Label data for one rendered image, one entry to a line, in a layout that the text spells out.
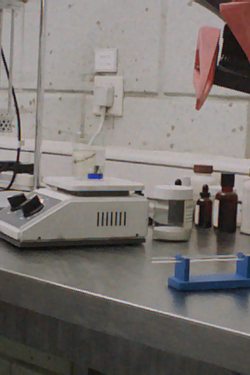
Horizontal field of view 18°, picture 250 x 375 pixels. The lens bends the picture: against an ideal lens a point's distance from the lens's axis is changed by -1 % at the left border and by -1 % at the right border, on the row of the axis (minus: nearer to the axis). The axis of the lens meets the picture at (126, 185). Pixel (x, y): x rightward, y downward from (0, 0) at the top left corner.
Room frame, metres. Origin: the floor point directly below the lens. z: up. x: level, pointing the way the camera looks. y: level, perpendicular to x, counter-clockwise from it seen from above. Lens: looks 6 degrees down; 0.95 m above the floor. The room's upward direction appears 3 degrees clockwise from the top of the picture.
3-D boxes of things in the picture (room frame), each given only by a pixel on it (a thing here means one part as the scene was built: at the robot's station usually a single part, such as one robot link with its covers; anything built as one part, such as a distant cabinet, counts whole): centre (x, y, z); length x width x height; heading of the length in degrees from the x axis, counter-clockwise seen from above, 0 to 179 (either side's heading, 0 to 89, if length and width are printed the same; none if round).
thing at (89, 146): (1.18, 0.06, 0.87); 0.06 x 0.05 x 0.08; 75
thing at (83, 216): (1.17, 0.07, 0.79); 0.22 x 0.13 x 0.08; 117
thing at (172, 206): (1.22, -0.07, 0.79); 0.06 x 0.06 x 0.08
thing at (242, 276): (0.89, -0.10, 0.77); 0.10 x 0.03 x 0.04; 113
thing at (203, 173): (1.47, -0.14, 0.80); 0.06 x 0.06 x 0.10
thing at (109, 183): (1.18, 0.05, 0.83); 0.12 x 0.12 x 0.01; 27
